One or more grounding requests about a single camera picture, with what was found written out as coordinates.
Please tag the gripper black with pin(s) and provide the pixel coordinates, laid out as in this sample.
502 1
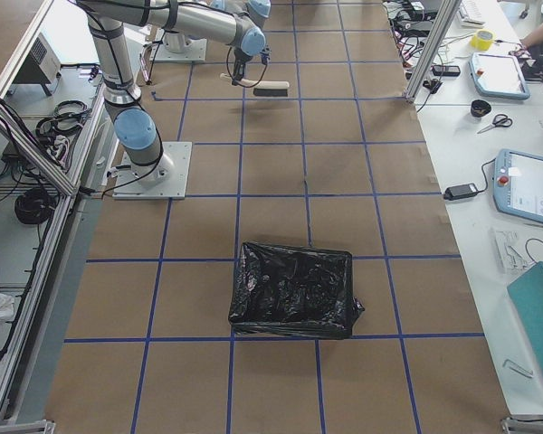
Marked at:
241 62

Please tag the beige hand brush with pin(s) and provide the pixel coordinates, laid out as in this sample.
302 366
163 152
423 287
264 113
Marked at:
263 88

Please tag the black round cup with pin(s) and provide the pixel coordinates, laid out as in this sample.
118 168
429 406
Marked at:
480 108

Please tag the yellow tape roll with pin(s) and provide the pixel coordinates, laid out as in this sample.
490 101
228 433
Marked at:
482 40

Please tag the black power adapter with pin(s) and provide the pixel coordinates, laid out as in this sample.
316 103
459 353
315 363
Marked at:
460 191

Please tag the blue teach pendant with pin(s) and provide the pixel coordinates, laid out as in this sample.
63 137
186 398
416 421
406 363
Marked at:
498 76
518 184

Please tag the scissors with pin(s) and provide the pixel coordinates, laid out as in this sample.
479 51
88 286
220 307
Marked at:
499 121

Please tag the hex key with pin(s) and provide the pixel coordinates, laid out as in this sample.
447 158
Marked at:
517 368

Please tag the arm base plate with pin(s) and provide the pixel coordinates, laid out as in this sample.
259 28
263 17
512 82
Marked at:
168 179
178 48

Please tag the aluminium frame post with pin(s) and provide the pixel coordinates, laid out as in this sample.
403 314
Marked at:
440 27

